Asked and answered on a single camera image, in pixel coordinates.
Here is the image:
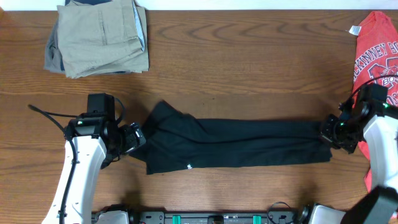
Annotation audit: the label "black t-shirt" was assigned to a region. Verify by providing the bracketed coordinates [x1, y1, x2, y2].
[130, 101, 332, 174]

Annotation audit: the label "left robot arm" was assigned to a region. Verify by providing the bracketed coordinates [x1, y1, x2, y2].
[43, 116, 146, 223]

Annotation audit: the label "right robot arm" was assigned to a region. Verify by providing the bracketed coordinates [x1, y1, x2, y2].
[320, 100, 397, 223]

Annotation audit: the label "red printed t-shirt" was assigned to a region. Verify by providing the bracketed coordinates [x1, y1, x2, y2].
[340, 11, 397, 191]

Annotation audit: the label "folded khaki trousers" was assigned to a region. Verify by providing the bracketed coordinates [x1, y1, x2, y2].
[57, 1, 149, 78]

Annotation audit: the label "folded grey garment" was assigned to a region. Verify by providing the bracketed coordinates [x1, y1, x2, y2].
[43, 0, 133, 75]

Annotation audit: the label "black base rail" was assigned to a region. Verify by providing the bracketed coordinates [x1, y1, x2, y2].
[91, 203, 346, 224]

